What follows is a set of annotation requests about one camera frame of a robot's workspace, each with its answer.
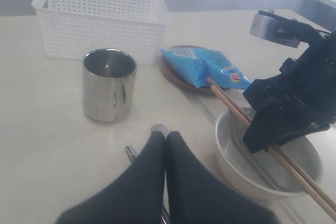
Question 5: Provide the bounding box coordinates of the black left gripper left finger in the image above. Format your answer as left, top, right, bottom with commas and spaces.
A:
56, 131, 165, 223

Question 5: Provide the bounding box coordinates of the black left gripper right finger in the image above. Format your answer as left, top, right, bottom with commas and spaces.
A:
165, 131, 279, 223

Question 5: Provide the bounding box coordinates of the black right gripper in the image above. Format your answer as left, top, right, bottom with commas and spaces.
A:
243, 33, 335, 154

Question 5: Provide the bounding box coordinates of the wooden chopstick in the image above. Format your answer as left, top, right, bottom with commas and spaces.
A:
206, 77, 336, 214
209, 84, 336, 221

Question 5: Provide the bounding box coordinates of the silver metal knife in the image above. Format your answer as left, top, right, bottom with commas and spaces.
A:
125, 145, 138, 163

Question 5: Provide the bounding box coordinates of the floral ceramic bowl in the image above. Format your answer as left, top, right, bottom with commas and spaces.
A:
214, 111, 323, 200

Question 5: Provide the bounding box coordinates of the blue snack packet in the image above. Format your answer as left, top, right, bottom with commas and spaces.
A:
161, 47, 250, 90

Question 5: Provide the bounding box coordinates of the dark plate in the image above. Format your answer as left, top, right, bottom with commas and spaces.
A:
159, 54, 215, 97

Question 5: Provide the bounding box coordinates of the shiny steel cup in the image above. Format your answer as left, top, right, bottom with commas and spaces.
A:
82, 49, 137, 122

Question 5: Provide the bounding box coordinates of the white perforated plastic basket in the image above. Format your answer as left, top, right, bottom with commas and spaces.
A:
31, 0, 170, 66

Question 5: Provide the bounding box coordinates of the white side table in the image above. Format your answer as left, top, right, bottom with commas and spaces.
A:
299, 0, 335, 31

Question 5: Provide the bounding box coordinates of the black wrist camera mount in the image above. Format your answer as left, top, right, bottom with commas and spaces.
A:
249, 10, 331, 48

